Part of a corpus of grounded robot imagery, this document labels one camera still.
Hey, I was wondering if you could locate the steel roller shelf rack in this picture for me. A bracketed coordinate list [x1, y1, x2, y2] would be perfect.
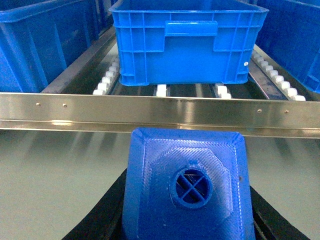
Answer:
[0, 28, 320, 139]

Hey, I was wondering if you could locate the blue rectangular block part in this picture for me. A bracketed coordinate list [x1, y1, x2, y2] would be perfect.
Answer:
[121, 127, 256, 240]

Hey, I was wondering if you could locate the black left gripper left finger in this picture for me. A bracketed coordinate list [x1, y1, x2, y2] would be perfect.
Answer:
[63, 170, 127, 240]

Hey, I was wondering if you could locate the blue plastic bin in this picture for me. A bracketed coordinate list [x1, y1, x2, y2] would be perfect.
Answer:
[0, 0, 113, 93]
[256, 0, 320, 93]
[109, 0, 268, 86]

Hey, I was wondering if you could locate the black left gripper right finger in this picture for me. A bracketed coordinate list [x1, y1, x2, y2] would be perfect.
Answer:
[250, 187, 309, 240]

